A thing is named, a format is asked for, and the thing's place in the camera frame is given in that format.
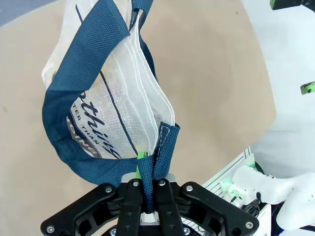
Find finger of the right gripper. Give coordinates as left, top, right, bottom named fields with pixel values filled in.
left=300, top=82, right=315, bottom=95
left=269, top=0, right=315, bottom=11

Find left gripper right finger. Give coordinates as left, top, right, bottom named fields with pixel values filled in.
left=155, top=173, right=260, bottom=236

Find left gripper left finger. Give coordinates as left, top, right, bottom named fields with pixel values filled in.
left=41, top=151, right=149, bottom=236

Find translucent shopping bag navy handles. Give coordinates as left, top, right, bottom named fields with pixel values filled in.
left=40, top=0, right=182, bottom=214

